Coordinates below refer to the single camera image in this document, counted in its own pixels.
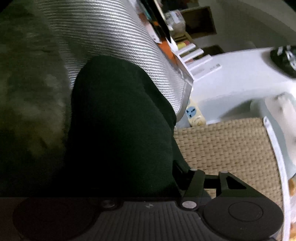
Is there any power strip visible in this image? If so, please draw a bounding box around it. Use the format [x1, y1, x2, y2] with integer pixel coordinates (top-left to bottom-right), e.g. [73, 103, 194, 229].
[184, 100, 207, 127]

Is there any teal cloud-shaped pillow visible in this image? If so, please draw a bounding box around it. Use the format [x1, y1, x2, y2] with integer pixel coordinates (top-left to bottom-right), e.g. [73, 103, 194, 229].
[251, 93, 296, 181]

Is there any folded woven rattan mattress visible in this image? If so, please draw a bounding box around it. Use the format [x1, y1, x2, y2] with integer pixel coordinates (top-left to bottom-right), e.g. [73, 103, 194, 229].
[173, 116, 292, 241]

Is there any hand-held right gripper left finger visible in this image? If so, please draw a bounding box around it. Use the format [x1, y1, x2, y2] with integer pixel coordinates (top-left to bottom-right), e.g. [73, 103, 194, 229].
[99, 199, 119, 210]

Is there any grey and ginger cat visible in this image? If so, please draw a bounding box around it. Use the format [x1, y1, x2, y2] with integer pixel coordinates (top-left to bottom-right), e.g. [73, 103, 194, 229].
[0, 0, 72, 193]

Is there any orange box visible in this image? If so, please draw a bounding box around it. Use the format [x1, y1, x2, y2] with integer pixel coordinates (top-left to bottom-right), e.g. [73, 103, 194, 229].
[158, 42, 177, 67]

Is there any white rack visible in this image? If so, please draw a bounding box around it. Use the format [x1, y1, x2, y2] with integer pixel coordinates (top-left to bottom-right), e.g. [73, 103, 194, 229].
[172, 43, 222, 81]

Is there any black hanging bag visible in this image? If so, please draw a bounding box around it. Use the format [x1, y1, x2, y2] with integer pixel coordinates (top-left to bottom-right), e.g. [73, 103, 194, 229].
[270, 45, 296, 78]

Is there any dark wooden cabinet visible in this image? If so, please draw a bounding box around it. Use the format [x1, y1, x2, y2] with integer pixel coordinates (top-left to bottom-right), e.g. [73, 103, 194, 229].
[180, 6, 218, 40]

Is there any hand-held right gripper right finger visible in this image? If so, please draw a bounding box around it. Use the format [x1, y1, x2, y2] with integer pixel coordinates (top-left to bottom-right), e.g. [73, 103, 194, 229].
[173, 160, 247, 210]

